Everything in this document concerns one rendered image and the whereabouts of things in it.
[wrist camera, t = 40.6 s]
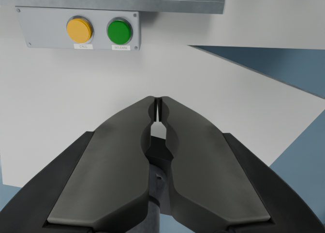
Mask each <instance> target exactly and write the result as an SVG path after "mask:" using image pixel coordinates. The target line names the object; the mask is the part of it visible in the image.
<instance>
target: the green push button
mask: <svg viewBox="0 0 325 233"><path fill-rule="evenodd" d="M108 36H109V38H110V40H111V41H113V42H114V43H116V44H125V43H126V42H128V40H129V38H130V36H131V29H130V27H129V25H128V24H127V23H126V22H124V21H122V20H115V21H113V22H112V23H111V24H110V25H109V27H108Z"/></svg>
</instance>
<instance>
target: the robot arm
mask: <svg viewBox="0 0 325 233"><path fill-rule="evenodd" d="M157 110H158V116H159V122H162V124H163V125H164V126H165V128H166V141H165V145H166V147H167V148H168V149H169V151H170V152H171V153H172V155H173V157H174V158H173V160H172V162H171V171H170V181H169V199H170V208H171V214H172V216H173V218H174V219H175V220H176V221H177V222H179V223H180V224H182V225H184V226H185V227H187V228H188V229H190V230H192V231H193V232H195V233H325V226H324V225H323V224H322V223H321V221H320V220H319V219H318V217H317V216H316V215H315V213H314V212H313V211H312V210H311V209H310V207H309V206H308V205H307V204H306V203H305V202H304V200H303V199H302V198H301V197H300V196H299V195H298V194H297V193H296V192H295V191H294V190H293V189H292V188H291V187H290V186H289V185H288V184H287V183H286V182H285V181H284V180H283V179H282V178H281V177H280V176H279V175H278V174H276V173H275V172H274V171H273V170H272V169H271V168H269V167H268V166H267V165H266V164H265V163H264V162H263V161H261V160H260V159H259V158H258V157H257V156H256V155H255V154H253V153H252V152H251V151H250V150H249V149H248V148H247V147H245V146H244V145H243V144H242V143H241V142H240V141H239V140H238V139H237V138H235V137H234V136H233V135H232V134H231V133H223V132H222V131H220V130H219V129H218V128H217V127H216V126H215V125H214V124H213V123H211V122H210V121H209V120H208V119H206V118H205V117H203V116H202V115H200V114H199V113H197V112H196V111H194V110H192V109H190V108H188V107H186V106H185V105H183V104H181V103H179V102H177V101H176V100H174V99H172V98H170V97H168V96H161V97H154V96H147V97H145V98H143V99H141V100H139V101H138V102H136V103H134V104H132V105H130V106H128V107H126V108H125V109H123V110H121V111H119V112H117V113H116V114H114V115H113V116H111V117H110V118H109V119H107V120H106V121H104V122H103V123H102V124H101V125H100V126H98V127H97V128H96V129H95V130H94V131H86V132H85V133H83V134H82V135H81V136H80V137H79V138H78V139H76V140H75V141H74V142H73V143H72V144H71V145H70V146H68V147H67V148H66V149H65V150H64V151H63V152H61V153H60V154H59V155H58V156H57V157H56V158H54V159H53V160H52V161H51V162H50V163H49V164H48V165H47V166H45V167H44V168H43V169H42V170H41V171H40V172H39V173H38V174H36V175H35V176H34V177H33V178H32V179H31V180H30V181H29V182H28V183H26V184H25V185H24V186H23V187H22V188H21V189H20V190H19V191H18V192H17V194H16V195H15V196H14V197H13V198H12V199H11V200H10V201H9V202H8V203H7V205H6V206H5V207H4V208H3V209H2V210H1V211H0V233H160V203H161V200H162V197H163V194H164V191H165V189H166V174H165V173H164V171H163V170H162V169H161V168H159V167H157V166H155V165H153V164H150V163H149V161H148V159H147V158H146V156H145V155H144V154H145V152H146V151H147V150H148V149H149V148H150V145H151V125H152V124H153V123H154V122H156V121H157Z"/></svg>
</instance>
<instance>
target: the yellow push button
mask: <svg viewBox="0 0 325 233"><path fill-rule="evenodd" d="M67 32H68V35H69V36H70V38H71V39H72V40H74V41H75V42H77V43H85V42H87V41H88V40H89V39H90V38H91V34H92V31H91V27H90V25H89V24H88V23H87V22H86V21H85V20H83V19H80V18H75V19H73V20H71V21H70V22H69V23H68V25H67Z"/></svg>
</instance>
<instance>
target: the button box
mask: <svg viewBox="0 0 325 233"><path fill-rule="evenodd" d="M15 12H16V15H17V18H18V21H19V24H20V26H21V29H22V32H23V35H24V38H25V41H26V44H27V47H29V48H58V49H89V50H120V51H139V50H140V46H141V11H126V10H103V9H79V8H56V7H32V6H15ZM75 18H80V19H83V20H85V21H86V22H87V23H88V24H89V25H90V27H91V31H92V34H91V38H90V39H89V40H88V41H87V42H85V43H77V42H75V41H74V40H72V39H71V38H70V36H69V35H68V32H67V25H68V23H69V22H70V21H71V20H73V19H75ZM115 20H122V21H124V22H126V23H127V24H128V25H129V27H130V29H131V36H130V38H129V40H128V42H126V43H125V44H116V43H114V42H113V41H111V40H110V38H109V36H108V27H109V25H110V24H111V23H112V22H113V21H115Z"/></svg>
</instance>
